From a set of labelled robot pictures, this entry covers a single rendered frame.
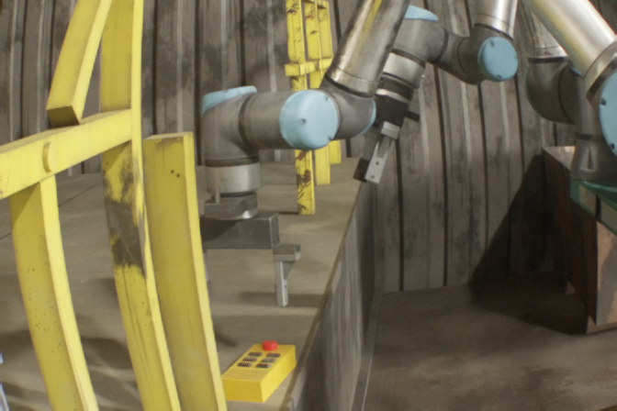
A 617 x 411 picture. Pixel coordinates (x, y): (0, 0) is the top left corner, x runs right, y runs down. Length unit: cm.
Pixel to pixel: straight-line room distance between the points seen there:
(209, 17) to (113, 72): 392
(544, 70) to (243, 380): 94
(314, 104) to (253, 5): 359
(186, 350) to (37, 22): 431
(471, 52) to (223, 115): 48
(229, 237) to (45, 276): 81
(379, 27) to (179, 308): 58
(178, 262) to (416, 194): 383
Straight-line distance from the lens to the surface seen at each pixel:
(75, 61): 103
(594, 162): 185
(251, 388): 157
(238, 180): 161
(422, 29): 180
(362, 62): 161
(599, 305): 369
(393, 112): 174
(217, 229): 165
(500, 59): 172
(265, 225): 163
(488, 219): 514
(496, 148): 510
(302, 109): 152
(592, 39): 127
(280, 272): 165
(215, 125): 161
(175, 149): 129
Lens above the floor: 128
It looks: 8 degrees down
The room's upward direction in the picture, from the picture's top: 4 degrees counter-clockwise
